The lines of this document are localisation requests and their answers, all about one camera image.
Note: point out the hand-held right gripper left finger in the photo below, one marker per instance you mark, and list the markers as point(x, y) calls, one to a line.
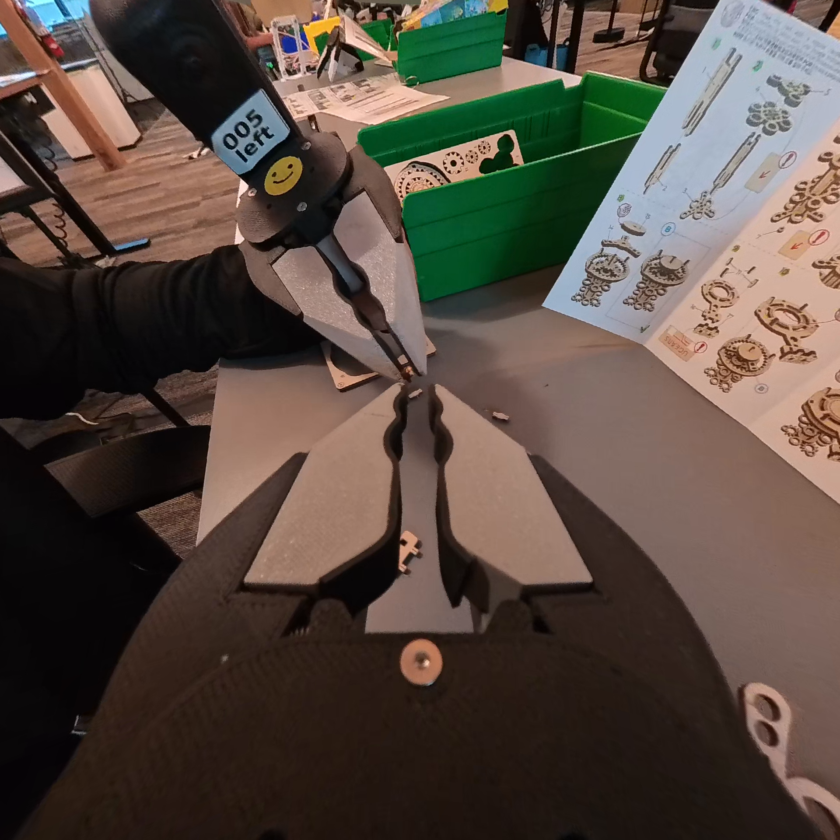
point(321, 518)

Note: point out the round slotted wooden disc part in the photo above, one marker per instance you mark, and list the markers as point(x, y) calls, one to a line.
point(341, 375)

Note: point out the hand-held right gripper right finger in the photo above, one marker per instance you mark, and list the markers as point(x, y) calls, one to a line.
point(512, 518)

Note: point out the printed paper sheet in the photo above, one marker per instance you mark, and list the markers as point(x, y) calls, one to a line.
point(367, 98)

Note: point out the folded assembly instruction sheet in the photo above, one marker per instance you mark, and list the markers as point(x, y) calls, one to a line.
point(722, 229)

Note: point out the colourful cards stack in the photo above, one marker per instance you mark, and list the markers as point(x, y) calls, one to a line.
point(453, 13)

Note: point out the large green plastic bin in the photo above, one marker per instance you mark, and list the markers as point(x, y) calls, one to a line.
point(499, 223)

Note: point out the yellow plastic bin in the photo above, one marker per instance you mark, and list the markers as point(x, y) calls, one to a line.
point(321, 33)

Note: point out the small wooden clip part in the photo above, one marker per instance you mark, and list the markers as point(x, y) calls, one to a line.
point(408, 550)

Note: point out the black office chair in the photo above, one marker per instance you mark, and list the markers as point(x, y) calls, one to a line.
point(676, 39)

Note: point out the person's left forearm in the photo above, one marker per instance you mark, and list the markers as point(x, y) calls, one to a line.
point(131, 321)

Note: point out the black chair seat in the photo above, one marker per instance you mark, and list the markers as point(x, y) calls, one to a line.
point(131, 466)

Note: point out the white cabinet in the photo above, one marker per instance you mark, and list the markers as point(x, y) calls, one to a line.
point(98, 111)

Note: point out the black and white tool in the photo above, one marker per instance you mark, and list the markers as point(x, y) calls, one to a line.
point(338, 59)

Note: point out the small green plastic bin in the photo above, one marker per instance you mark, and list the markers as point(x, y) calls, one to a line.
point(446, 52)

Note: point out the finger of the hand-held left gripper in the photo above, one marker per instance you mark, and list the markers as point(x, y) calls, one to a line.
point(387, 262)
point(308, 289)

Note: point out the wooden frame post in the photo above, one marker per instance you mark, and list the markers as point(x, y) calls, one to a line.
point(72, 98)

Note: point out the laser-cut wooden parts board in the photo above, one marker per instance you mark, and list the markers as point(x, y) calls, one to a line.
point(453, 167)

